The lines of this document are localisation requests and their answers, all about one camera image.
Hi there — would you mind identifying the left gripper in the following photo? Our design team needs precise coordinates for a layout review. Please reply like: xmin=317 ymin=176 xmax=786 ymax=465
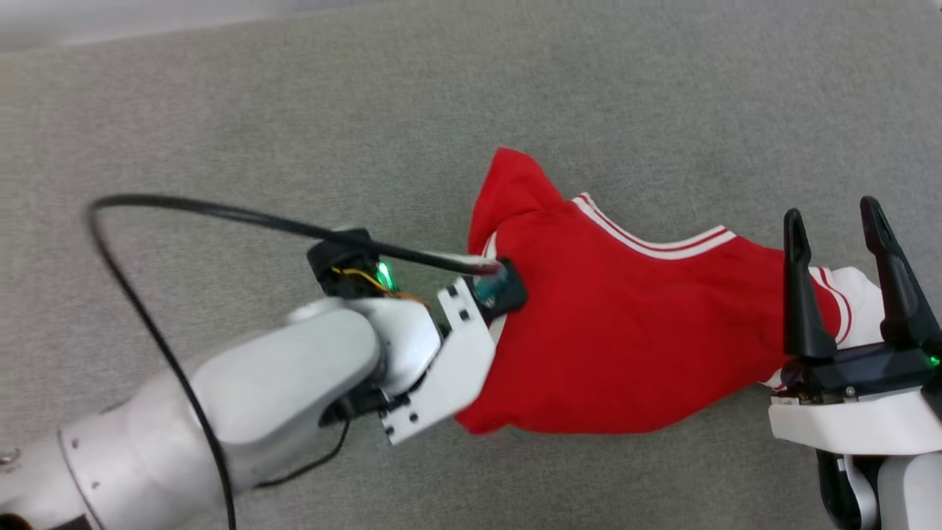
xmin=308 ymin=228 xmax=442 ymax=395

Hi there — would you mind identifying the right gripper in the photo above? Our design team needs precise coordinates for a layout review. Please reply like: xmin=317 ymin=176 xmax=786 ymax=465
xmin=782 ymin=196 xmax=942 ymax=402

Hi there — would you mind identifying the red and white shirt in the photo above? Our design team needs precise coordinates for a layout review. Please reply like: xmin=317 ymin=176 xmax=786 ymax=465
xmin=455 ymin=147 xmax=884 ymax=437

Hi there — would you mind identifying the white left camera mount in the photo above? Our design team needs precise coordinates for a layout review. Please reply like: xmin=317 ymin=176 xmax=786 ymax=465
xmin=379 ymin=278 xmax=497 ymax=446

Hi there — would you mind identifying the teal left camera connector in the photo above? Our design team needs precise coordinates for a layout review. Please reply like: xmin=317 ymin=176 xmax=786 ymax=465
xmin=475 ymin=266 xmax=509 ymax=307

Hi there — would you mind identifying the thin black left cable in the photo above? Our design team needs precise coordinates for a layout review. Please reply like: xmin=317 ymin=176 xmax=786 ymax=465
xmin=254 ymin=420 xmax=351 ymax=490

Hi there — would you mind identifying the thick black left camera cable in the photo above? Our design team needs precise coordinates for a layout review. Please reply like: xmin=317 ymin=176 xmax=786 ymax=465
xmin=87 ymin=194 xmax=509 ymax=530

